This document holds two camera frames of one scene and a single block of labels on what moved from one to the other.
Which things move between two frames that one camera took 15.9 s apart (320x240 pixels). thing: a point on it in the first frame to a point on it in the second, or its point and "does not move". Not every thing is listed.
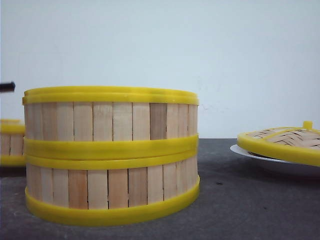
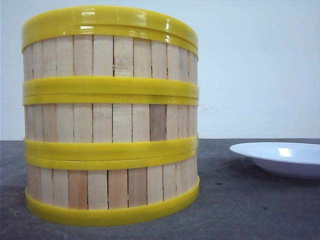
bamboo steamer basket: (12, 140) to (109, 60)
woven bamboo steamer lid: (299, 144) to (113, 15)
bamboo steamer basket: (88, 121) does not move
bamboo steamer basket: (88, 191) does not move
